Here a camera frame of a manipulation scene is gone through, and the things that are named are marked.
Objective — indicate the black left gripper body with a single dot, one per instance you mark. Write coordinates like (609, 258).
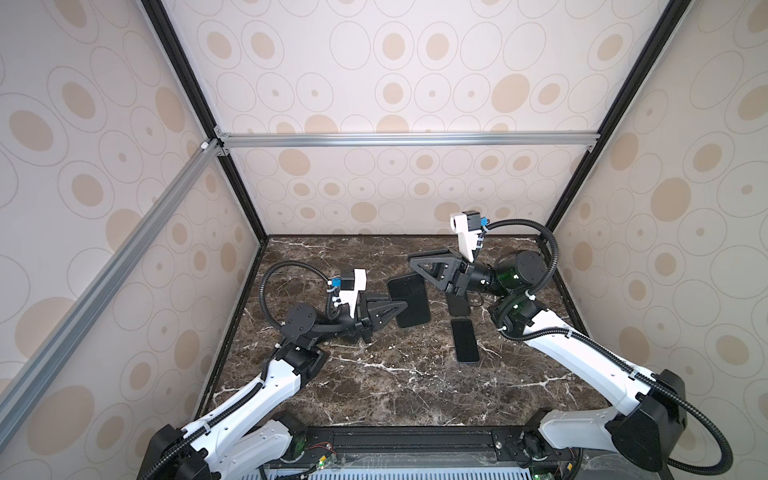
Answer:
(360, 324)

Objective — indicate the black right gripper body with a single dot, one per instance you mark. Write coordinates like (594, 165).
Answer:
(470, 280)

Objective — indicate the black phone case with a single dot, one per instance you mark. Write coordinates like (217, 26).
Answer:
(458, 305)

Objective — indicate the black smartphone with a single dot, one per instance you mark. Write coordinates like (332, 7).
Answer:
(465, 342)
(410, 288)

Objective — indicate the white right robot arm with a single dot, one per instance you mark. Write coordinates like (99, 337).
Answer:
(639, 424)

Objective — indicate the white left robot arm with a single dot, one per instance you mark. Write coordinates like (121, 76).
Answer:
(237, 437)

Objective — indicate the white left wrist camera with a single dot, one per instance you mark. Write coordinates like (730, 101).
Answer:
(345, 289)

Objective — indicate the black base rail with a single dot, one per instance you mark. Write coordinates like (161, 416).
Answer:
(404, 452)

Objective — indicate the silver aluminium rail back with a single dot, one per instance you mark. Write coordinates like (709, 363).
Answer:
(426, 139)

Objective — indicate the silver aluminium rail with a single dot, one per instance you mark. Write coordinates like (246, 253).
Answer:
(49, 359)
(426, 139)

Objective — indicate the black corner frame post left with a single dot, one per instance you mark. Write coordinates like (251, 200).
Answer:
(161, 23)

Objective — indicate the black corner frame post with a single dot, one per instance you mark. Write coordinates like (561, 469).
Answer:
(659, 37)
(161, 23)

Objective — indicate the silver aluminium rail left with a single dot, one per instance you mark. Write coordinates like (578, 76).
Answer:
(49, 359)

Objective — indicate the black corner frame post right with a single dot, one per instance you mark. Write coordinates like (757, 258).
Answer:
(659, 37)

